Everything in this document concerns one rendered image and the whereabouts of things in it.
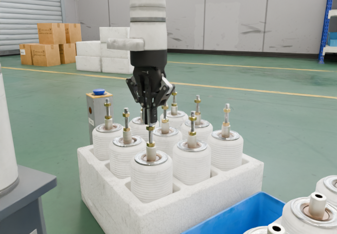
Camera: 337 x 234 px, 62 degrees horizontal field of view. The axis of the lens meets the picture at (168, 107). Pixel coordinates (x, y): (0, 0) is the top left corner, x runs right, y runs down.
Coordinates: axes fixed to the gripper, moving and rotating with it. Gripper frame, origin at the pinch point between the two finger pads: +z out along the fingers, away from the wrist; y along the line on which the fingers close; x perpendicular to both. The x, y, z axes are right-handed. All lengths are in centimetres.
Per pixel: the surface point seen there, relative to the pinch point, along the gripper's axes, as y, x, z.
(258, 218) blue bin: -16.2, -23.7, 30.6
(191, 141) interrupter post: -3.1, -10.8, 8.3
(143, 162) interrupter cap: -0.6, 2.8, 9.7
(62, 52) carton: 368, -168, 17
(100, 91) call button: 37.1, -12.3, 2.1
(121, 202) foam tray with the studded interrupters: 1.8, 7.2, 18.5
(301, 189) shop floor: -18, -54, 35
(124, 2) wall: 497, -394, -77
